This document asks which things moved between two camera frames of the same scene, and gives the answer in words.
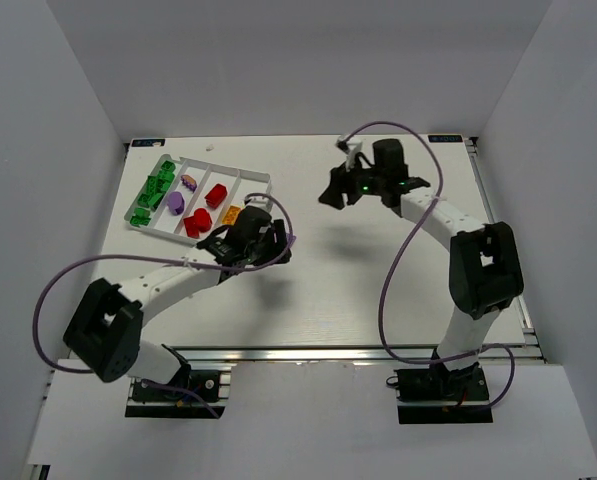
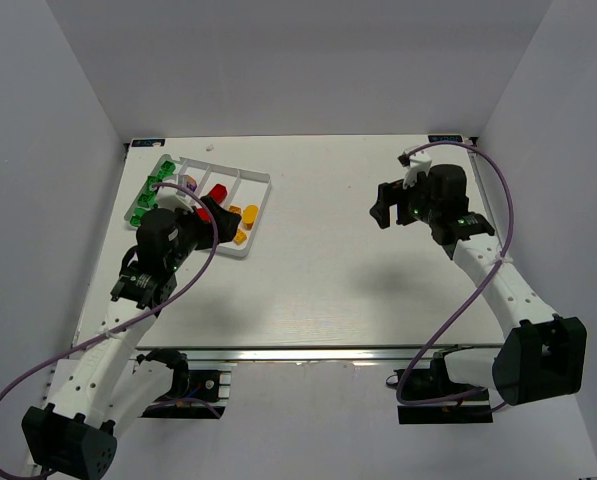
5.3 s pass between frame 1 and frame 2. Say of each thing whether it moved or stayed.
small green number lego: stayed
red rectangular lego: stayed
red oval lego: stayed
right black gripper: moved
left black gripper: moved
